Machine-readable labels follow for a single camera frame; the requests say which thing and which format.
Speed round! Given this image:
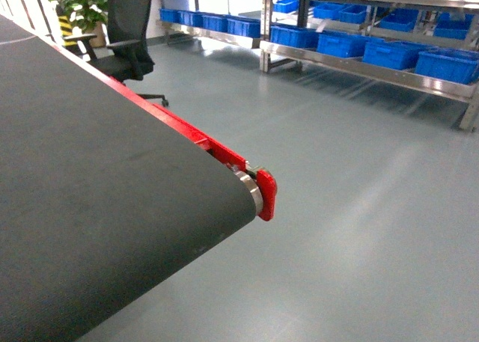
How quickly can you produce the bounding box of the black office chair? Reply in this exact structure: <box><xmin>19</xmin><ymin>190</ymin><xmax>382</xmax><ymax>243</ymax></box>
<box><xmin>64</xmin><ymin>0</ymin><xmax>154</xmax><ymax>84</ymax></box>

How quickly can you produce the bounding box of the yellow black striped post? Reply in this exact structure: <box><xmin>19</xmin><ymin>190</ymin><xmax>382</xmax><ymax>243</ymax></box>
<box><xmin>58</xmin><ymin>15</ymin><xmax>77</xmax><ymax>46</ymax></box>

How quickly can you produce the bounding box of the red conveyor side rail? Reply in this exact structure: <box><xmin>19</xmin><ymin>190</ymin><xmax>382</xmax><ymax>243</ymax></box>
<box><xmin>1</xmin><ymin>16</ymin><xmax>278</xmax><ymax>222</ymax></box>

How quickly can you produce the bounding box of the steel shelf rack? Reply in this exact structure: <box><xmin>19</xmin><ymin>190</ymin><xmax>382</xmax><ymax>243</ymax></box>
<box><xmin>158</xmin><ymin>0</ymin><xmax>478</xmax><ymax>130</ymax></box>

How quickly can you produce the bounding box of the black conveyor belt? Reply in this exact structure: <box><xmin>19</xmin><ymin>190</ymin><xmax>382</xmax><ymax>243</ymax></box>
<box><xmin>1</xmin><ymin>18</ymin><xmax>256</xmax><ymax>341</ymax></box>

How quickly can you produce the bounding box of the green potted plant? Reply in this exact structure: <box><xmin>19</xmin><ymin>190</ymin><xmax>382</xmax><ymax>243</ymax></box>
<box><xmin>50</xmin><ymin>0</ymin><xmax>107</xmax><ymax>47</ymax></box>

